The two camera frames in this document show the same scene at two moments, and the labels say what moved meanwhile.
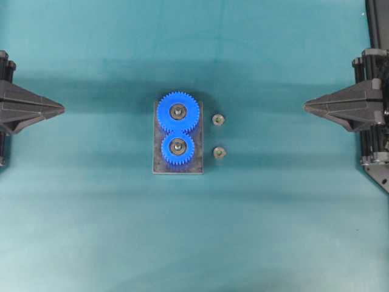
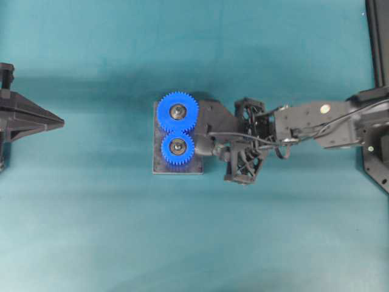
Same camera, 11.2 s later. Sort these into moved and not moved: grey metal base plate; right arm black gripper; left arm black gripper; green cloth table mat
Moved: right arm black gripper; left arm black gripper
Not moved: grey metal base plate; green cloth table mat
